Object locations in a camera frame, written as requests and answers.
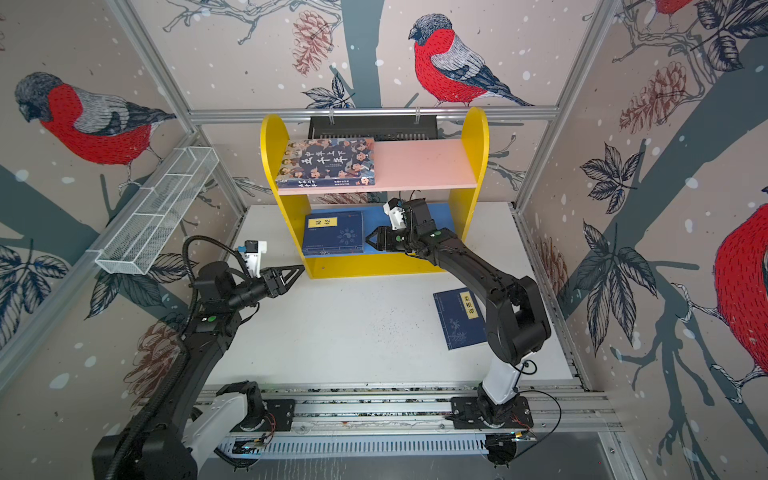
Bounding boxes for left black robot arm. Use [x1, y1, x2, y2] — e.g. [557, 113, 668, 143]
[91, 261, 304, 479]

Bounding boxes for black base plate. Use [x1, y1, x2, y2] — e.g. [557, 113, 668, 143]
[236, 399, 296, 433]
[445, 395, 534, 430]

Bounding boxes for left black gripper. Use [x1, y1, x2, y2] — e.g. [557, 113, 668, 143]
[226, 264, 304, 312]

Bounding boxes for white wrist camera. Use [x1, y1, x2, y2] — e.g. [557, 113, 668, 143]
[383, 198, 406, 231]
[238, 240, 268, 278]

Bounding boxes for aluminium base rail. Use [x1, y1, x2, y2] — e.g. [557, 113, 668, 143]
[193, 383, 623, 467]

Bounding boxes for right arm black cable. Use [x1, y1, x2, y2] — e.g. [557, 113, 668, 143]
[509, 359, 563, 463]

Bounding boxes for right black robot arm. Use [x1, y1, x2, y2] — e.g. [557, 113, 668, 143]
[366, 199, 551, 427]

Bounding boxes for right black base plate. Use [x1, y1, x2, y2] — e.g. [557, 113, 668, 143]
[445, 395, 534, 430]

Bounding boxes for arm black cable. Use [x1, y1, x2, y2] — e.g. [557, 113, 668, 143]
[509, 359, 563, 463]
[181, 235, 250, 313]

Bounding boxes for large illustrated colourful book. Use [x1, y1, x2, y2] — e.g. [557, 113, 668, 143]
[275, 138, 376, 189]

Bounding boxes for yellow pink blue shelf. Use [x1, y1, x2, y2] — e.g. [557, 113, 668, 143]
[260, 107, 490, 279]

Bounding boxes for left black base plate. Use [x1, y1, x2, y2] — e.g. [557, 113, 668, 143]
[236, 399, 296, 433]

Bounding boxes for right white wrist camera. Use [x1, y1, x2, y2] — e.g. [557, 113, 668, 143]
[383, 198, 406, 231]

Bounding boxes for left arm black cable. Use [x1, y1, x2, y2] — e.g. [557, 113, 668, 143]
[181, 235, 250, 313]

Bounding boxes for blue book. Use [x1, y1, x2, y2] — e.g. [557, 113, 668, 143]
[433, 288, 487, 351]
[302, 210, 364, 257]

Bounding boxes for white wire mesh basket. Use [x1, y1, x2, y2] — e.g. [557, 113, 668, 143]
[95, 146, 219, 275]

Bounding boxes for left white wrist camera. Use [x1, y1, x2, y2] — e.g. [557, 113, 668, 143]
[238, 240, 268, 278]

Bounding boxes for black vent panel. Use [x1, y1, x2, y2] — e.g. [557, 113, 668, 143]
[308, 115, 438, 141]

